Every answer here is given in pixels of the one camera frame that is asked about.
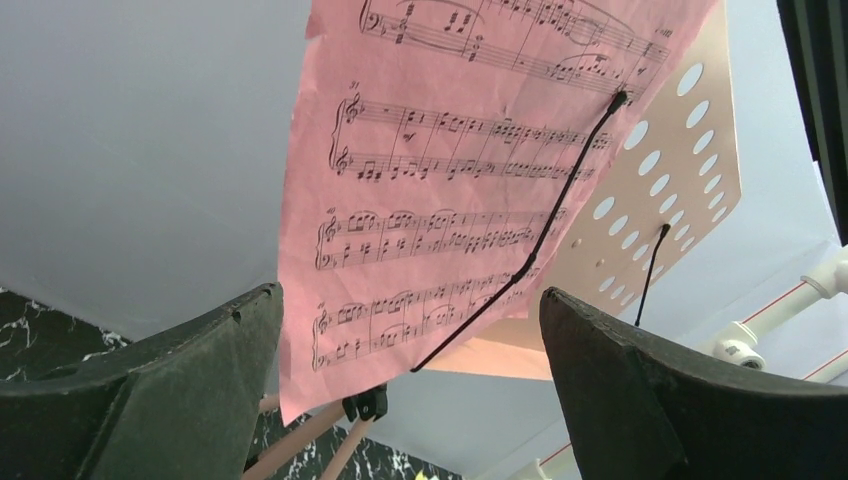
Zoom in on left gripper right finger pad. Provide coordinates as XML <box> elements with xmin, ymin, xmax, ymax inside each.
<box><xmin>539</xmin><ymin>287</ymin><xmax>847</xmax><ymax>479</ymax></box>

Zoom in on black left gripper left finger pad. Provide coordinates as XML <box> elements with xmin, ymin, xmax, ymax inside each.
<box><xmin>1</xmin><ymin>283</ymin><xmax>283</xmax><ymax>479</ymax></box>

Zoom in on pink sheet music page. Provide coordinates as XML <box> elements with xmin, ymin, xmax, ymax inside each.
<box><xmin>278</xmin><ymin>1</ymin><xmax>714</xmax><ymax>423</ymax></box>

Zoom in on white PVC pipe frame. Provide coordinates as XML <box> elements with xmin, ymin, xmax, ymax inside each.
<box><xmin>507</xmin><ymin>245</ymin><xmax>847</xmax><ymax>479</ymax></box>

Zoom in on pink tripod music stand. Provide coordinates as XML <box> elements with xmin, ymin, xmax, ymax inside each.
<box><xmin>248</xmin><ymin>1</ymin><xmax>740</xmax><ymax>479</ymax></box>

